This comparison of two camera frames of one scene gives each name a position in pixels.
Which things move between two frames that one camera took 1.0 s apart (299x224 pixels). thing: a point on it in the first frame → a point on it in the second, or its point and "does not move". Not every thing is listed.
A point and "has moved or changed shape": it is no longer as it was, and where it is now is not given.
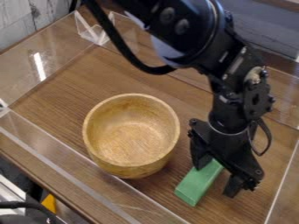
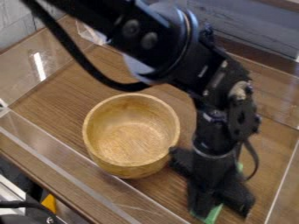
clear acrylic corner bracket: (92, 32) does not move
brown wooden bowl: (131, 130) does not move
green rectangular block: (197, 181) has moved or changed shape
